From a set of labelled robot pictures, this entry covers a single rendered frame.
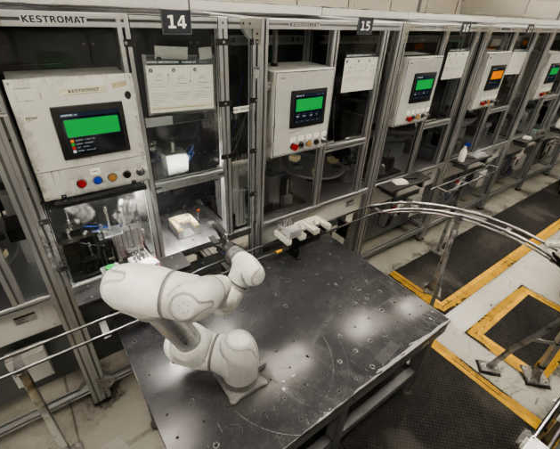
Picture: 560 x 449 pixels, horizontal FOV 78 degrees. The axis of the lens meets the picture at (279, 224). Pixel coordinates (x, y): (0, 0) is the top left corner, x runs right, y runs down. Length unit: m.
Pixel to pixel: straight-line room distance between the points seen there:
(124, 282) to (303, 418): 0.95
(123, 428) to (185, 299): 1.64
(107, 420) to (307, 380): 1.30
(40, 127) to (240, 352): 1.12
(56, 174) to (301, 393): 1.35
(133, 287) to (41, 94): 0.84
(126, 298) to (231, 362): 0.61
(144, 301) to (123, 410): 1.60
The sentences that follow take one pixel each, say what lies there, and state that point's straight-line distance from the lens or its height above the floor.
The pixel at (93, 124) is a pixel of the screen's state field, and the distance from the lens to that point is 1.58.
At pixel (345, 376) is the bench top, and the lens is 1.74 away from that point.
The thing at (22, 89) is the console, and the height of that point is 1.80.
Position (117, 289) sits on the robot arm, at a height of 1.44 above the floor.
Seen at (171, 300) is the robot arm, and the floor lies 1.46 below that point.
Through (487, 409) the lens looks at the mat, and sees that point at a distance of 2.78.
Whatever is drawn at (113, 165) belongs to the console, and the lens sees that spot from 1.66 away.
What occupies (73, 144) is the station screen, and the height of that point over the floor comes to 1.59.
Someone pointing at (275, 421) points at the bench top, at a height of 0.68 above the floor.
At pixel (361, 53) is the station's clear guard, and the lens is 2.34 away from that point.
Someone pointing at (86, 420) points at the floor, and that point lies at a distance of 2.56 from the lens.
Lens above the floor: 2.09
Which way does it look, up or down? 32 degrees down
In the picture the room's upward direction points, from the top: 3 degrees clockwise
